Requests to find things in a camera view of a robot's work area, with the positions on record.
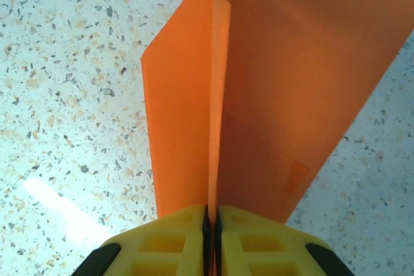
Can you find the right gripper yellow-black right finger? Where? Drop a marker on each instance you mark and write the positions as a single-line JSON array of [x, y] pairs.
[[258, 250]]

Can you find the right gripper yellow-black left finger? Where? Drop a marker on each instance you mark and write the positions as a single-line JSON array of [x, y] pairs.
[[161, 250]]

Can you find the orange paper sheet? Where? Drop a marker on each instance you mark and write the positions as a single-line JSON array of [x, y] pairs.
[[258, 95]]

